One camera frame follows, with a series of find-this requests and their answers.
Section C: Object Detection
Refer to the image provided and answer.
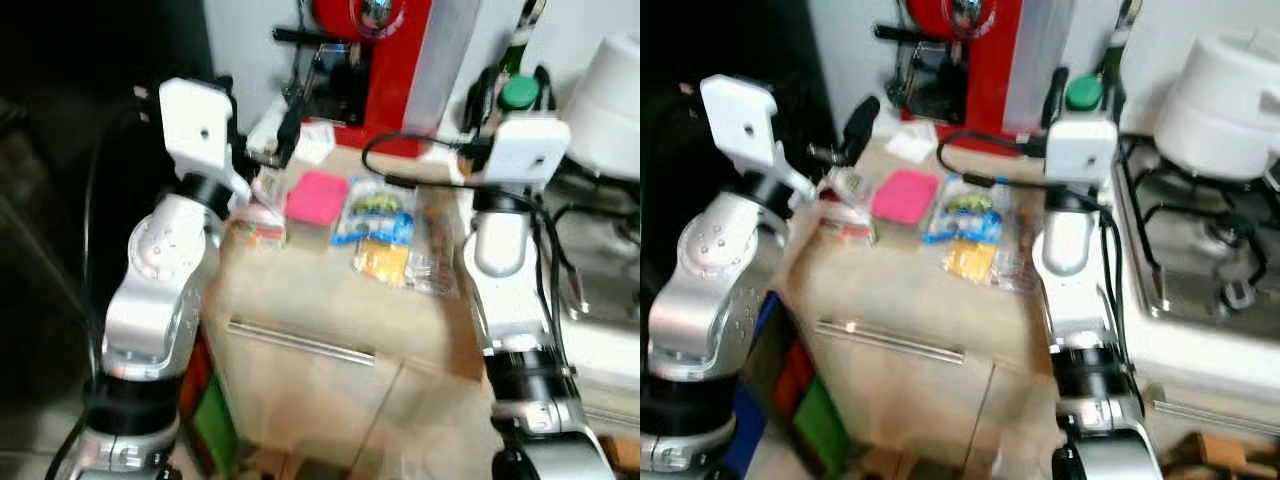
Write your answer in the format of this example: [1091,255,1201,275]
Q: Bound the orange food packet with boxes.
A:
[944,237,1002,284]
[351,238,412,288]

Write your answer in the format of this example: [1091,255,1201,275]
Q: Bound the blue bin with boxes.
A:
[722,290,779,477]

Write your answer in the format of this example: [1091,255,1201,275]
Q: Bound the white cooking pot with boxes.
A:
[1153,28,1280,183]
[563,33,641,183]

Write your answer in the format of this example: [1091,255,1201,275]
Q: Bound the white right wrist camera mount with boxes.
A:
[1044,116,1120,191]
[484,114,573,193]

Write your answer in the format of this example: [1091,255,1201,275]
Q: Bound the beige wooden cabinet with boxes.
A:
[780,140,1086,480]
[200,140,493,480]

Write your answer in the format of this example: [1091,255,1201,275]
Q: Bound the white paper card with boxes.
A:
[884,122,938,164]
[293,120,337,167]

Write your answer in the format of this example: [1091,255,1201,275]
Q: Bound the red coffee machine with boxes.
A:
[272,0,483,159]
[873,0,1073,159]

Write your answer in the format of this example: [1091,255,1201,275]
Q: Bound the silver bar handle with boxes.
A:
[585,405,641,433]
[1150,400,1280,441]

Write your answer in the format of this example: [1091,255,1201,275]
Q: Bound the small colourful food packet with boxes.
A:
[224,168,293,248]
[814,166,883,248]

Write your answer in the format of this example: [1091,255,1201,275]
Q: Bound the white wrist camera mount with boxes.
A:
[157,78,254,201]
[1044,116,1120,191]
[484,114,573,193]
[699,74,793,199]

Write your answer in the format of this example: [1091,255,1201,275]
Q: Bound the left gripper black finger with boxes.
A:
[838,94,883,169]
[272,93,307,169]

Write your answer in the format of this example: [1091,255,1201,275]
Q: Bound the green bin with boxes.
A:
[192,378,241,477]
[795,376,853,477]

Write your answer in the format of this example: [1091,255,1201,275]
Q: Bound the green capped bottle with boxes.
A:
[499,75,542,114]
[1064,75,1105,113]

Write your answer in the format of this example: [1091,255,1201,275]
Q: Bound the long silver cabinet handle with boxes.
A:
[226,318,378,367]
[813,318,968,367]

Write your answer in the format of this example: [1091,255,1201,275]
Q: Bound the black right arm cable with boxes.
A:
[361,131,586,381]
[936,130,1131,381]

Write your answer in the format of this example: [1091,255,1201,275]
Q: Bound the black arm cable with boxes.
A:
[80,98,151,361]
[361,131,586,381]
[936,130,1131,381]

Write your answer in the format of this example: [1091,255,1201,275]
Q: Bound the red bin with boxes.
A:
[180,335,213,421]
[774,338,818,423]

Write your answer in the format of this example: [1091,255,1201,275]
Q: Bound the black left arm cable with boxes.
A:
[80,98,151,361]

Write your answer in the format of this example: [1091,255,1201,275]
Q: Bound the clear plastic food packet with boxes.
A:
[405,183,463,298]
[996,188,1048,293]

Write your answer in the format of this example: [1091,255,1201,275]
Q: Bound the steel gas hob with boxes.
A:
[1108,132,1280,323]
[540,158,641,329]

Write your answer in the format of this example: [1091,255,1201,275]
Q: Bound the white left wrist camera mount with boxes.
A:
[157,78,254,201]
[699,74,793,199]

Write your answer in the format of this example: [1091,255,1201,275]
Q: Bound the cream cabinet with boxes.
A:
[1125,318,1280,441]
[558,320,641,441]

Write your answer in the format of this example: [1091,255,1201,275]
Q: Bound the blue and green food packet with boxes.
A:
[920,178,1005,247]
[330,178,417,247]

